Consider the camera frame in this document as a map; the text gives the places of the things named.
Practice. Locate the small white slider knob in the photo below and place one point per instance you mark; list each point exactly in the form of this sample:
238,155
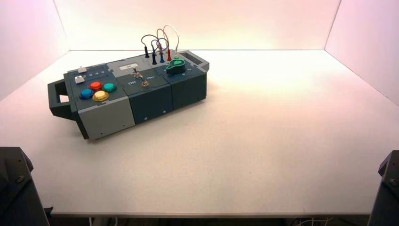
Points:
82,69

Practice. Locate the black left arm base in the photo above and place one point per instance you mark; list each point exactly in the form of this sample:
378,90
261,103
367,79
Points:
15,193

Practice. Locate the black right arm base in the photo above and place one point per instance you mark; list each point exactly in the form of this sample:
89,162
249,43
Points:
386,193

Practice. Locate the large white slider knob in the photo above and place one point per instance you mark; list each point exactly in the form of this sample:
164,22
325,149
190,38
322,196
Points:
79,79

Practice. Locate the green rotary pointer knob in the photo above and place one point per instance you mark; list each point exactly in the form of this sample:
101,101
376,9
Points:
176,66

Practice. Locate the white banana plug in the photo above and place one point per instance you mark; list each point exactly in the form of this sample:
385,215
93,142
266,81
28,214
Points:
176,53

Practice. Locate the red banana plug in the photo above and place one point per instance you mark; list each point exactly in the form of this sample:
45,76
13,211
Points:
169,56

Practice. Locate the blue banana plug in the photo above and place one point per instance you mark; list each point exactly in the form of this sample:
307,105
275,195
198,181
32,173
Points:
162,58

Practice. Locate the black banana plug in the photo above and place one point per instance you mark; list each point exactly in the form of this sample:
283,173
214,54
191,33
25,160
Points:
154,59
146,53

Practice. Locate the green round push button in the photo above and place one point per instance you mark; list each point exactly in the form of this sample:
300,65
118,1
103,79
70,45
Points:
109,87

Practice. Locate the grey modular control box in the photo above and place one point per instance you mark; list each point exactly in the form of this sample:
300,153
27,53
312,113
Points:
106,118

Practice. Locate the yellow round push button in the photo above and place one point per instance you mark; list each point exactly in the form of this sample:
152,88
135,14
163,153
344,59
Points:
100,95

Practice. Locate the red round push button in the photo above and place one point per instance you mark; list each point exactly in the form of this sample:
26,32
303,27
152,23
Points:
96,85

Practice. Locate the blue round push button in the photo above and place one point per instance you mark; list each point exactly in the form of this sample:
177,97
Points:
86,94

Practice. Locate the metal toggle switch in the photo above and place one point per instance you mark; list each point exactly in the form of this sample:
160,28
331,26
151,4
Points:
144,83
136,74

